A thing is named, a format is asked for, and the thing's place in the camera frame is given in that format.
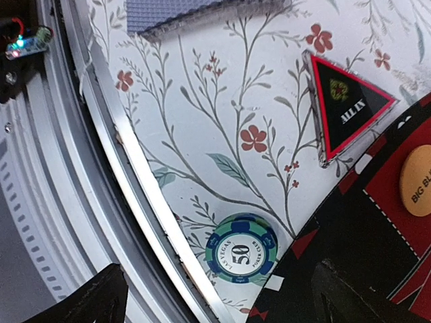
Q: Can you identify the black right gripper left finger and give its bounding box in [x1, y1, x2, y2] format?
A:
[24, 263, 129, 323]

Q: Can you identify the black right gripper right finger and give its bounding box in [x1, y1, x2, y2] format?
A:
[311, 259, 427, 322]

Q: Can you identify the orange big blind button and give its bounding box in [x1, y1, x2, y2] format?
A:
[399, 145, 430, 217]

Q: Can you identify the green fifty poker chip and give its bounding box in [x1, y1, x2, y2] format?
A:
[205, 213, 278, 285]

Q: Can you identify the black triangular all-in button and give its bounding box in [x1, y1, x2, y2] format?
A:
[302, 50, 399, 168]

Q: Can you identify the round red black poker mat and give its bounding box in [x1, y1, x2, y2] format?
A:
[247, 96, 430, 322]

